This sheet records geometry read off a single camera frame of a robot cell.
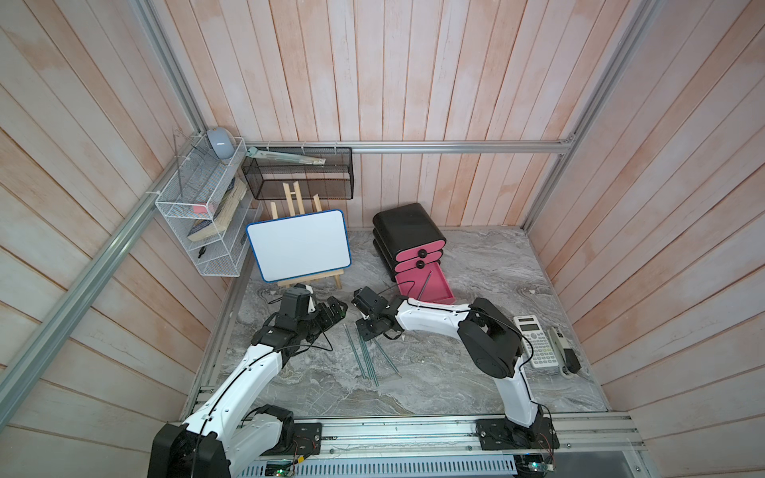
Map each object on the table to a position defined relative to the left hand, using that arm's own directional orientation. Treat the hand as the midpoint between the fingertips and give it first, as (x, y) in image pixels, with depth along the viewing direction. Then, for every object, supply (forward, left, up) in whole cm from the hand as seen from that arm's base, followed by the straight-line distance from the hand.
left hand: (338, 317), depth 83 cm
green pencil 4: (-8, -9, -12) cm, 17 cm away
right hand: (+3, -7, -12) cm, 15 cm away
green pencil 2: (-7, -14, -12) cm, 20 cm away
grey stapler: (-9, -65, -7) cm, 66 cm away
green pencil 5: (-9, -10, -12) cm, 18 cm away
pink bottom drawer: (+19, -29, -11) cm, 36 cm away
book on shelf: (+24, +31, +21) cm, 44 cm away
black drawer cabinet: (+28, -21, +4) cm, 35 cm away
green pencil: (+18, -28, -11) cm, 35 cm away
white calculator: (-3, -60, -10) cm, 61 cm away
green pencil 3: (-5, -4, -11) cm, 13 cm away
